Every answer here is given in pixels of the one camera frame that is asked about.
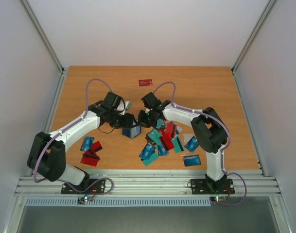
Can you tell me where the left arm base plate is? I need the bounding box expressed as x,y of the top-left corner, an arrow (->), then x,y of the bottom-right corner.
61,179 -> 106,195

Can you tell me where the teal card black stripe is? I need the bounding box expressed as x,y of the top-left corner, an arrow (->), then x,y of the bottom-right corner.
172,136 -> 184,153

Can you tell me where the red card left upper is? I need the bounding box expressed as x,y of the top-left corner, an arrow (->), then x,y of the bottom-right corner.
83,141 -> 103,156

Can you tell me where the teal card pile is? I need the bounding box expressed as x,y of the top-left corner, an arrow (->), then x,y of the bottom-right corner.
156,119 -> 166,129
147,129 -> 162,145

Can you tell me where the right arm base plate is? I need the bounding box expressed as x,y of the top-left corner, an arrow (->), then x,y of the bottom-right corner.
190,179 -> 235,195

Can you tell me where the teal card top pile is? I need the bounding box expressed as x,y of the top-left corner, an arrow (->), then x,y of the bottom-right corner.
156,119 -> 166,129

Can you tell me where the white card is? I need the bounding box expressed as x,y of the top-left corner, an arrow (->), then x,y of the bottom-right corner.
183,133 -> 194,144

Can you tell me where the blue VIP card left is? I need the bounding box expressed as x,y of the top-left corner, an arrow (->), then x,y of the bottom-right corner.
80,136 -> 94,151

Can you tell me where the blue card front right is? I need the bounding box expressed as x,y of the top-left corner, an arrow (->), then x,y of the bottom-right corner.
183,154 -> 201,167

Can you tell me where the blue VIP card right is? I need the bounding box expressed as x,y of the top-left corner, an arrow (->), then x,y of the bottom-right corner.
185,136 -> 199,152

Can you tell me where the dark blue card holder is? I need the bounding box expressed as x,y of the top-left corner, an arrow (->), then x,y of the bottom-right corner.
122,125 -> 141,139

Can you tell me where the lone red card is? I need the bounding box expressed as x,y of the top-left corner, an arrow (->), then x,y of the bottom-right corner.
139,79 -> 153,86

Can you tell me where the red card pile centre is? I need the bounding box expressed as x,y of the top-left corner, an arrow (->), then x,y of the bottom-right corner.
163,122 -> 176,139

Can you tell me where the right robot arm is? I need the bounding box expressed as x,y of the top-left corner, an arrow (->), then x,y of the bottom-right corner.
139,92 -> 230,194

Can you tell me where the teal card front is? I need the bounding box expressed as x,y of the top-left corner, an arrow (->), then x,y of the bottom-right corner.
142,153 -> 159,166

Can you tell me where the blue VIP card pile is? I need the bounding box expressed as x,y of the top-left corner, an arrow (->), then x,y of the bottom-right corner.
139,143 -> 156,161

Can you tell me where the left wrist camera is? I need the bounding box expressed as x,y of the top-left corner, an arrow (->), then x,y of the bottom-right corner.
116,101 -> 132,115

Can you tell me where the grey cable duct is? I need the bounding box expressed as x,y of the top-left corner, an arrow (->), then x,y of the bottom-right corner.
25,197 -> 211,207

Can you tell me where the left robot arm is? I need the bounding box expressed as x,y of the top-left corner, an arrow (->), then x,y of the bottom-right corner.
27,92 -> 136,193

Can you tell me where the teal card pile left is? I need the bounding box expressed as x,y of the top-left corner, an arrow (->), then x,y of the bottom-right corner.
147,129 -> 162,145

